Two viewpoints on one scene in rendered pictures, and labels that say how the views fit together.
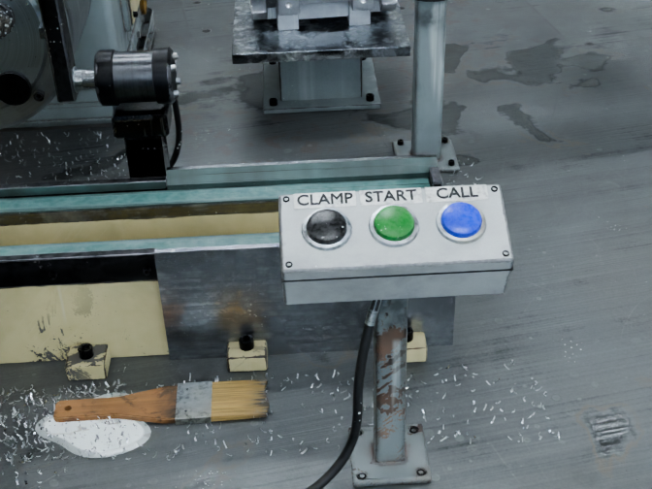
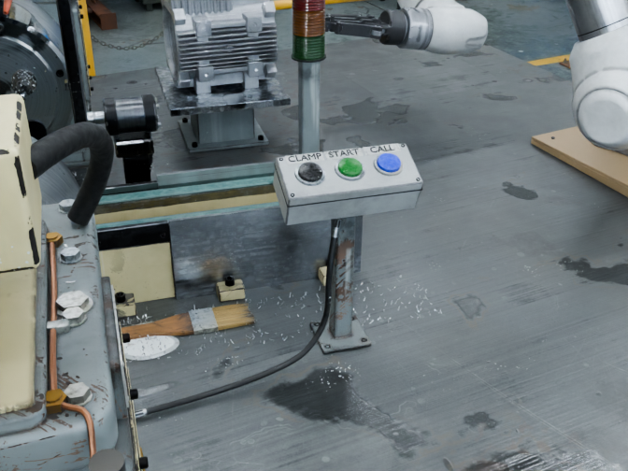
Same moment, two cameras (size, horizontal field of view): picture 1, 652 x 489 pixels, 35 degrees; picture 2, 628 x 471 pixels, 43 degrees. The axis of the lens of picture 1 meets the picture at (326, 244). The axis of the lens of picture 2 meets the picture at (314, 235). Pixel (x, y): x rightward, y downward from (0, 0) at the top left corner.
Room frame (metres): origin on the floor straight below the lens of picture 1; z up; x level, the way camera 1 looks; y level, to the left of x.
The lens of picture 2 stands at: (-0.22, 0.21, 1.49)
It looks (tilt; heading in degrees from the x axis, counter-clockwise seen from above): 30 degrees down; 346
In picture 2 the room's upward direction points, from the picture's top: straight up
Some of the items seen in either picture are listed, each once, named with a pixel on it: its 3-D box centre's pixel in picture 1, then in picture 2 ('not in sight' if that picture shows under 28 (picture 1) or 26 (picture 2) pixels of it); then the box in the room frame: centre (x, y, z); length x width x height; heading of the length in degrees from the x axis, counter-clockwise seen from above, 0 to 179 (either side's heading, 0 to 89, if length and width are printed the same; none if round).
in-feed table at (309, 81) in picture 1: (318, 48); (221, 107); (1.41, 0.00, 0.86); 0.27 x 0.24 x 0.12; 2
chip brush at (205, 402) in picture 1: (162, 405); (181, 324); (0.73, 0.16, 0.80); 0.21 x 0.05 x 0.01; 93
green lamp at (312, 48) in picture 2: not in sight; (308, 45); (1.18, -0.14, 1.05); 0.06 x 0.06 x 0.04
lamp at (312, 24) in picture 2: not in sight; (308, 20); (1.18, -0.14, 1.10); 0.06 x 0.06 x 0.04
